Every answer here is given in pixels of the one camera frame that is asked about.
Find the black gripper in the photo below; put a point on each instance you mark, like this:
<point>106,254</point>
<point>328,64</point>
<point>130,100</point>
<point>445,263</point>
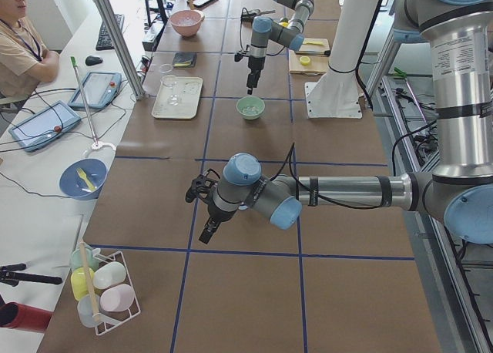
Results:
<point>218,216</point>
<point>254,64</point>

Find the green bowl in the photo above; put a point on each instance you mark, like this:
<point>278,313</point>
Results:
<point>247,101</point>

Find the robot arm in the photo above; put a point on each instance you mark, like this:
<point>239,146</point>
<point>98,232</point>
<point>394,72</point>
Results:
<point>457,193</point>
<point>287,33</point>

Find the clear ice cubes in bowl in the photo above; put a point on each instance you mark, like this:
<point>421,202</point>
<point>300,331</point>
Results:
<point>250,110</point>

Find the steel ice scoop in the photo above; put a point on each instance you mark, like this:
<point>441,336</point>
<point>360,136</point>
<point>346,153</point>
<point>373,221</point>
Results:
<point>248,15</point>

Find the pink bowl with ice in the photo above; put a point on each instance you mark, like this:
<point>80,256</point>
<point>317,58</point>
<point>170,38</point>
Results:
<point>187,22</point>

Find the blue bowl with fork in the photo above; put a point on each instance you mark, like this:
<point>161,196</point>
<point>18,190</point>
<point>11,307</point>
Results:
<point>84,179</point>

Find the lemon half slice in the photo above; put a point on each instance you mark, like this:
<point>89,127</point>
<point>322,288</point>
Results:
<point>305,60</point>

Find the bamboo cutting board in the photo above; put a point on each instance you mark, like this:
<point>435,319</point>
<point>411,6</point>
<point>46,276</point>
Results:
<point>311,59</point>

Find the grey folded cloth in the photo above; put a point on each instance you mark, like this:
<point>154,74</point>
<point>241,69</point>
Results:
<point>184,59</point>

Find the cream bear tray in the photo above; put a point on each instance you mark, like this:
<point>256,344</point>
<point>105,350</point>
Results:
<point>189,89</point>

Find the steel muddler black tip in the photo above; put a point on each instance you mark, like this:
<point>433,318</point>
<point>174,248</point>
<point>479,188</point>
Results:
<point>316,53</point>

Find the clear wine glass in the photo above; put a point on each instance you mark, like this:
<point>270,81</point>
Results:
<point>169,82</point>

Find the glass petri dish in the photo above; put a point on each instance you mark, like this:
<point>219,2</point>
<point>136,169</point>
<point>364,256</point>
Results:
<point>166,69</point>

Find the far teach pendant tablet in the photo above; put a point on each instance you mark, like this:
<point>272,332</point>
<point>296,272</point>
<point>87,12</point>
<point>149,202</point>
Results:
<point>100,88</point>

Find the teach pendant tablet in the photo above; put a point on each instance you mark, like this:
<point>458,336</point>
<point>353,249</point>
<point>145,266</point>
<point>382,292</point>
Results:
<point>40,129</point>
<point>100,88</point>

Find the black computer mouse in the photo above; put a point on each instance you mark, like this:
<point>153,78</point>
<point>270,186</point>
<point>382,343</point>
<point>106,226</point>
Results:
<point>93,60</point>

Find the rod with green tip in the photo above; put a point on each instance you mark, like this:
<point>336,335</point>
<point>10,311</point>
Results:
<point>96,143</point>

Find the near teach pendant tablet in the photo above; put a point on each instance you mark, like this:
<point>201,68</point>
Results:
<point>40,129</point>

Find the black tripod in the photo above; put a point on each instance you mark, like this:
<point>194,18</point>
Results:
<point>13,274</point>

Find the red cylinder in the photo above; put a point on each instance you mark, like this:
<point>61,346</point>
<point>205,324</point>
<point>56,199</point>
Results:
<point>24,317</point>

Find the seated person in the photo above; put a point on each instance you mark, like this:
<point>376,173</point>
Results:
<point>25,59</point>

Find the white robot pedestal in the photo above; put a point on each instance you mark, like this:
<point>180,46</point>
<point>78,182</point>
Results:
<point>335,95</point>

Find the white wire cup rack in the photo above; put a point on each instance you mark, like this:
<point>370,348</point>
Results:
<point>103,289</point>

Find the aluminium frame post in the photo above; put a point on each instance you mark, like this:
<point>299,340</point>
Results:
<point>108,17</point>

